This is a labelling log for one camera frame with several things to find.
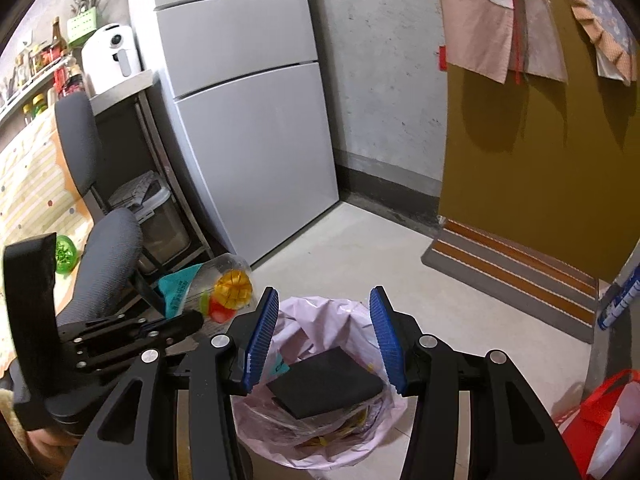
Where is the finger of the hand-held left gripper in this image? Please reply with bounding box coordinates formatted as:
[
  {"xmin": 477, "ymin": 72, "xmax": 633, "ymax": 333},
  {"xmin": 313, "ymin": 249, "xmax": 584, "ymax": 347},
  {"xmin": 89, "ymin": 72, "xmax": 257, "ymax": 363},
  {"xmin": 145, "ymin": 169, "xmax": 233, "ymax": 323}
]
[{"xmin": 142, "ymin": 309, "xmax": 205, "ymax": 356}]

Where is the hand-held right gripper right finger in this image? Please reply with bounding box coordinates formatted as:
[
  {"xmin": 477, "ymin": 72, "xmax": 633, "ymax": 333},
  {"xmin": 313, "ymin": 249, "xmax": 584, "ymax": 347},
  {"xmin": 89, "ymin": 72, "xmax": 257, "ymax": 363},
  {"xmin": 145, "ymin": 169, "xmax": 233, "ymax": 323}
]
[{"xmin": 369, "ymin": 286, "xmax": 583, "ymax": 480}]

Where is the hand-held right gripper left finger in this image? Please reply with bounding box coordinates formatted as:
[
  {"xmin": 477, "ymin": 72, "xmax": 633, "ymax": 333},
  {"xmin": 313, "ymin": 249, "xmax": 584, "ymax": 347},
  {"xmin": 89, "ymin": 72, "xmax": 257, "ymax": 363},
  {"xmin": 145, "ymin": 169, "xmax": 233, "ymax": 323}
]
[{"xmin": 62, "ymin": 286, "xmax": 280, "ymax": 480}]

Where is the pink trash bag bin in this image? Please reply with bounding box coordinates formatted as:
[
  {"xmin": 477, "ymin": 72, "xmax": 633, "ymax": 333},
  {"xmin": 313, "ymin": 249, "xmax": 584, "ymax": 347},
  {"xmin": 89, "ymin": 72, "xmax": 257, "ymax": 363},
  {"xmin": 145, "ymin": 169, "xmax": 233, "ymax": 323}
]
[{"xmin": 232, "ymin": 296, "xmax": 416, "ymax": 473}]

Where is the clear plastic fruit cup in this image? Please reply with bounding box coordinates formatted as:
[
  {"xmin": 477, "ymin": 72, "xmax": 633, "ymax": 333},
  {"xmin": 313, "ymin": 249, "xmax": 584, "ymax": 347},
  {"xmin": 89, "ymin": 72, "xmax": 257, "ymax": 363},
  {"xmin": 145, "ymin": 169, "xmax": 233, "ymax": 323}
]
[{"xmin": 159, "ymin": 255, "xmax": 254, "ymax": 323}]

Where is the black foam block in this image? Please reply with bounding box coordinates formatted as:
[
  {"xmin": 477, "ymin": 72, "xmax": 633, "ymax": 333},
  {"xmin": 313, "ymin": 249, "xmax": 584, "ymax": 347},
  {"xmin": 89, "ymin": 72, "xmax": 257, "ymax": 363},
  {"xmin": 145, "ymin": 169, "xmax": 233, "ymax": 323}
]
[{"xmin": 265, "ymin": 345, "xmax": 386, "ymax": 420}]

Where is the person's left hand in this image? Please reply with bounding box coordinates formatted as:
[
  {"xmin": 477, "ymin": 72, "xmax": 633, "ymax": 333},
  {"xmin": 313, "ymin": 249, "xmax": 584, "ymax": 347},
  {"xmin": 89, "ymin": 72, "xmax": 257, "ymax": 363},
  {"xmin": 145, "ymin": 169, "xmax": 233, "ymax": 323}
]
[{"xmin": 27, "ymin": 430, "xmax": 76, "ymax": 468}]

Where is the green plastic bottle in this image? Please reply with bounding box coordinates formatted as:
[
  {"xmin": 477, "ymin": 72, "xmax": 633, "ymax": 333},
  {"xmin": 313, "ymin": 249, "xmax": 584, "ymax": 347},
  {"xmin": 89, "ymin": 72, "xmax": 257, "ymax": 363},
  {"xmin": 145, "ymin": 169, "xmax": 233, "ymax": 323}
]
[{"xmin": 54, "ymin": 234, "xmax": 78, "ymax": 275}]

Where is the grey mesh office chair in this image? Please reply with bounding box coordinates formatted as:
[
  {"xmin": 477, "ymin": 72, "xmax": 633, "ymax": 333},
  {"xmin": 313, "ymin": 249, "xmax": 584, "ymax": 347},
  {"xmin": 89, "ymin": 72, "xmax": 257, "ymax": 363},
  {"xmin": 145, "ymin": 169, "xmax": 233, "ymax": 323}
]
[{"xmin": 10, "ymin": 91, "xmax": 166, "ymax": 431}]

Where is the clear storage bin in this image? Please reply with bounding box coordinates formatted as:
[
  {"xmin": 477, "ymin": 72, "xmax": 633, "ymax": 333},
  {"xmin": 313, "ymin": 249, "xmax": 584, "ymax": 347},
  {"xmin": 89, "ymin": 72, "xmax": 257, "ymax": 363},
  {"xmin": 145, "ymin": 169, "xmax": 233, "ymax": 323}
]
[{"xmin": 107, "ymin": 170, "xmax": 192, "ymax": 276}]

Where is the striped orange door mat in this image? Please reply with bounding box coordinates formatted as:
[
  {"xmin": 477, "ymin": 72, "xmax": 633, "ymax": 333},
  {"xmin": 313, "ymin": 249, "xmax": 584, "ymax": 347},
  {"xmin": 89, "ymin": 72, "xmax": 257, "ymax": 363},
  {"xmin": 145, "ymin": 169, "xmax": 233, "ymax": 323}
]
[{"xmin": 420, "ymin": 217, "xmax": 598, "ymax": 343}]

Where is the red shopping bag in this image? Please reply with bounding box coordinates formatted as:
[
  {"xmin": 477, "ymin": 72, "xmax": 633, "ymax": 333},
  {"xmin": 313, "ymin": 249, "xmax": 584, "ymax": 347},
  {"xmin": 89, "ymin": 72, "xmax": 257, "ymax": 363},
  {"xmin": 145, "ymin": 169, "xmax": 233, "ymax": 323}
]
[{"xmin": 552, "ymin": 369, "xmax": 640, "ymax": 480}]

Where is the grey refrigerator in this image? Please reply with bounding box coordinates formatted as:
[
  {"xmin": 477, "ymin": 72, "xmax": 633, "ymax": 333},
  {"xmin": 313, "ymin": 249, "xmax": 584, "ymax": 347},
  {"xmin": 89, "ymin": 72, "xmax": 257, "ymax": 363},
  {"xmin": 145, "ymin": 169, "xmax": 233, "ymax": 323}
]
[{"xmin": 126, "ymin": 0, "xmax": 341, "ymax": 266}]

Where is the olive door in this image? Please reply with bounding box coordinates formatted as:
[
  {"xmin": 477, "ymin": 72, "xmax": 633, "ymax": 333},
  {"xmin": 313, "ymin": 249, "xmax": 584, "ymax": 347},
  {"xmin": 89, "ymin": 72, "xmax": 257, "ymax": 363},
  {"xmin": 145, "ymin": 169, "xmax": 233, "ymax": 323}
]
[{"xmin": 437, "ymin": 0, "xmax": 640, "ymax": 281}]

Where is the large red label bottle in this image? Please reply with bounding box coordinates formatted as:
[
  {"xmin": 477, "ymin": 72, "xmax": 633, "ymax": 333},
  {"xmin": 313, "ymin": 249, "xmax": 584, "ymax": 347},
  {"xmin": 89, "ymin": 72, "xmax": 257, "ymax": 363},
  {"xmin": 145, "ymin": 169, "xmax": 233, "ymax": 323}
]
[{"xmin": 55, "ymin": 65, "xmax": 87, "ymax": 98}]

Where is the blue white plastic tool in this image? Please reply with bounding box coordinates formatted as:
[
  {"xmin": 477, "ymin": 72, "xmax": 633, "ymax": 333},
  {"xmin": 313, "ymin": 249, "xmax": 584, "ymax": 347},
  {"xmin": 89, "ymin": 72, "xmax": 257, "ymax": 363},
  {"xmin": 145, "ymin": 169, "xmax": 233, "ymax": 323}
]
[{"xmin": 597, "ymin": 266, "xmax": 640, "ymax": 331}]

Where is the white air fryer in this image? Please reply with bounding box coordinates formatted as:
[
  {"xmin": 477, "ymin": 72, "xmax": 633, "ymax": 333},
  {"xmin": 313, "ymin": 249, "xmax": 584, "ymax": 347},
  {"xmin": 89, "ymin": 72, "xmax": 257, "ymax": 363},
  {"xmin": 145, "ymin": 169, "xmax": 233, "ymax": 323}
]
[{"xmin": 81, "ymin": 23, "xmax": 142, "ymax": 96}]

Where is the dark glass bottle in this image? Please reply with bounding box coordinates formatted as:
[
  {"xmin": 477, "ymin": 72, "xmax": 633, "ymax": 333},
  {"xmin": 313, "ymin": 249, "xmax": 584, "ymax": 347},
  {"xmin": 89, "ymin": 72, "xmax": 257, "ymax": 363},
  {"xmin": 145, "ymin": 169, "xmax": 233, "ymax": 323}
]
[{"xmin": 51, "ymin": 16, "xmax": 70, "ymax": 56}]

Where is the green utensil holder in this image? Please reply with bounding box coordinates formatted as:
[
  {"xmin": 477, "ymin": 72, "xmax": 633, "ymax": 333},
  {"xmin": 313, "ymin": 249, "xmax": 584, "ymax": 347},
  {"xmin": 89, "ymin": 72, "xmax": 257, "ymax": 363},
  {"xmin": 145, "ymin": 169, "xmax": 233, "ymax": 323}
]
[{"xmin": 66, "ymin": 0, "xmax": 108, "ymax": 46}]

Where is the pink hanging cloth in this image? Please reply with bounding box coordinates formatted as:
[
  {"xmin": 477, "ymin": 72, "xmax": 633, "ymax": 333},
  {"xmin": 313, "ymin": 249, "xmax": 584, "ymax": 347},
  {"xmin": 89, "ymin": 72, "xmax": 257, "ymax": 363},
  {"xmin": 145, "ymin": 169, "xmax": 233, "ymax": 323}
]
[{"xmin": 439, "ymin": 0, "xmax": 568, "ymax": 86}]

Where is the patterned hanging cloth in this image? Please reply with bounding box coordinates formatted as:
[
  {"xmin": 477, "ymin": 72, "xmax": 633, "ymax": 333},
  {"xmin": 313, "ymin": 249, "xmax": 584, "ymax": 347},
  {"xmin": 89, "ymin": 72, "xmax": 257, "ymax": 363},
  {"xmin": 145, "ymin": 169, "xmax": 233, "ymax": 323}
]
[{"xmin": 557, "ymin": 0, "xmax": 640, "ymax": 86}]

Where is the metal frame side table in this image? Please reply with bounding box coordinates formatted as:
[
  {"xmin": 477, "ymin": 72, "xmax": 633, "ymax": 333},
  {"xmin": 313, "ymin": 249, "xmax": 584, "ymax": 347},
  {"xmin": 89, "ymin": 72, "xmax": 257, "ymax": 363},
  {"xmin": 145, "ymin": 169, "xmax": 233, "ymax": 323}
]
[{"xmin": 87, "ymin": 70, "xmax": 216, "ymax": 261}]

